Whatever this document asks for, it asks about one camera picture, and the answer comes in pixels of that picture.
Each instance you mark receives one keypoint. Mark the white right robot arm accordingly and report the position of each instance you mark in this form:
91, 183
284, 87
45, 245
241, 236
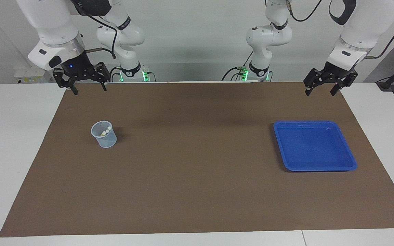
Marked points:
55, 24

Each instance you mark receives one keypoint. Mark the white wall power strip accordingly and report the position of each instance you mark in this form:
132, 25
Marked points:
33, 75

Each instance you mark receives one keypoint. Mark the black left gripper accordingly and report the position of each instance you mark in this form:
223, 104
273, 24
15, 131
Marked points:
339, 73

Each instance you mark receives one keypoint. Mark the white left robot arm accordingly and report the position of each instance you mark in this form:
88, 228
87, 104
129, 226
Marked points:
364, 20

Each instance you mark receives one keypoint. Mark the brown table mat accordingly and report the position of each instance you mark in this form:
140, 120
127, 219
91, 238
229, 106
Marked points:
197, 191

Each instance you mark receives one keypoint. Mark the blue plastic tray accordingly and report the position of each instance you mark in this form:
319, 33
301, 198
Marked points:
315, 147

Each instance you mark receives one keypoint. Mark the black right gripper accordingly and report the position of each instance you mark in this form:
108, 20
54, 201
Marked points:
79, 66

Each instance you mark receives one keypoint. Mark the translucent plastic pen cup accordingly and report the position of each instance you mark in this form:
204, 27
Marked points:
108, 140

